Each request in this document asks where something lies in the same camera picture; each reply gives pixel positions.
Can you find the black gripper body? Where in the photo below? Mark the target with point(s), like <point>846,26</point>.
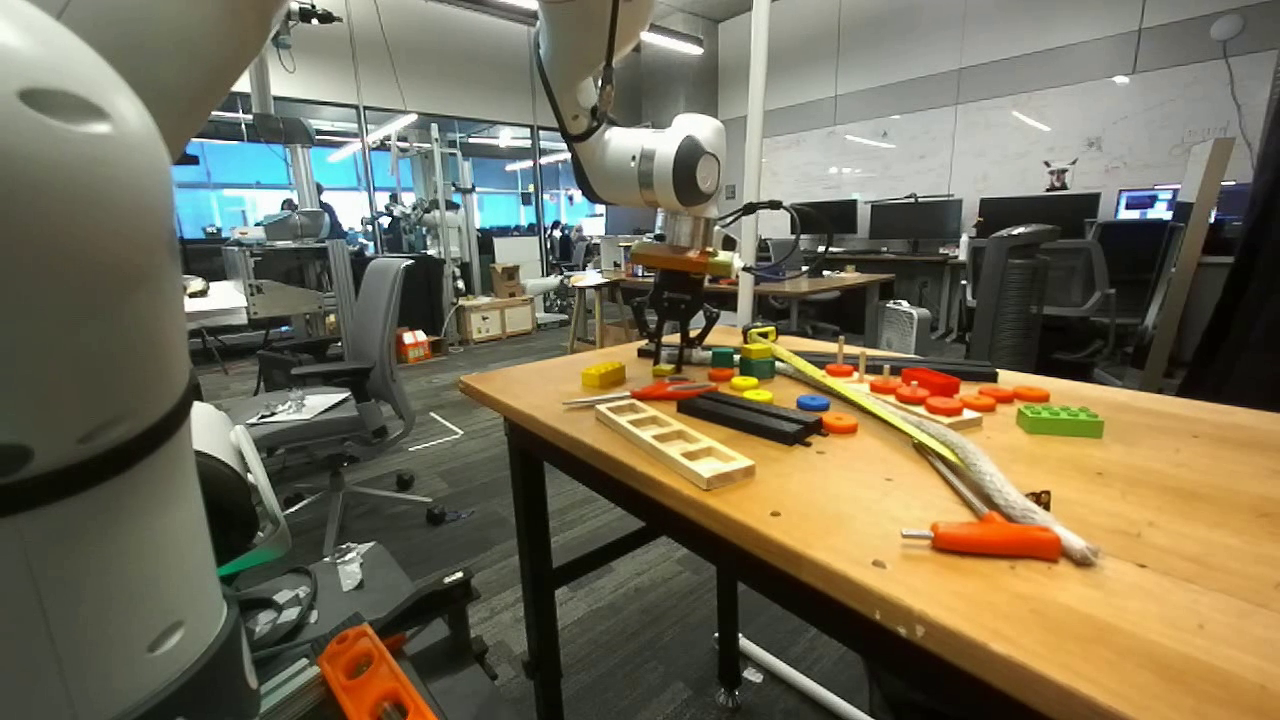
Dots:
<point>683,272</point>

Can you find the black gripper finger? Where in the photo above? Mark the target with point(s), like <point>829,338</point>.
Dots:
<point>700,324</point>
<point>667,340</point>

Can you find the yellow block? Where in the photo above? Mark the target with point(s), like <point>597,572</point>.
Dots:
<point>606,372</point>

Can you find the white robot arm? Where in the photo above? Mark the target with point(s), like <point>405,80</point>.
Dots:
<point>669,169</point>

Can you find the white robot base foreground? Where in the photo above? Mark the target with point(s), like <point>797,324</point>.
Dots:
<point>108,598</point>

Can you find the stacked green yellow blocks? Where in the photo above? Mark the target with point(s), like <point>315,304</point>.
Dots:
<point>758,361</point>

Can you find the wooden compartment tray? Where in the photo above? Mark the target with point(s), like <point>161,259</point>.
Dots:
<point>693,454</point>

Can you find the blue disc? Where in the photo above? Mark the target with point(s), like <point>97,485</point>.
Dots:
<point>815,400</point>

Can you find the black long bar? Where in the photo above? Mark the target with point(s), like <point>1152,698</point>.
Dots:
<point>750,418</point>

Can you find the orange disc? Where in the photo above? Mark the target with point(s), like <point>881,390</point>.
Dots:
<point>837,424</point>

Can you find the red lego brick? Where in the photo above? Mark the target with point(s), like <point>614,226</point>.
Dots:
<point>934,382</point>

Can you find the white number peg board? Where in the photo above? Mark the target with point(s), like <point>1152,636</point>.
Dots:
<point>943,408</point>

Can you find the dark office chair right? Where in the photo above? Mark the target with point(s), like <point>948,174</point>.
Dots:
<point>1037,300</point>

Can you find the gray office chair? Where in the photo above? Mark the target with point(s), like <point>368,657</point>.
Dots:
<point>351,408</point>

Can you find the green lego brick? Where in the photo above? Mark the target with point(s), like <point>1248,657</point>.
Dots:
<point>1058,421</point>

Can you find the orange tool on floor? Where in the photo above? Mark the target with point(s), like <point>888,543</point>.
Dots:
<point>368,683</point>

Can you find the black table frame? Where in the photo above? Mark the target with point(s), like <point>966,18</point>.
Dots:
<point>540,572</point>

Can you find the orange handled screwdriver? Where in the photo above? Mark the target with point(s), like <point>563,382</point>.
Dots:
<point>991,536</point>

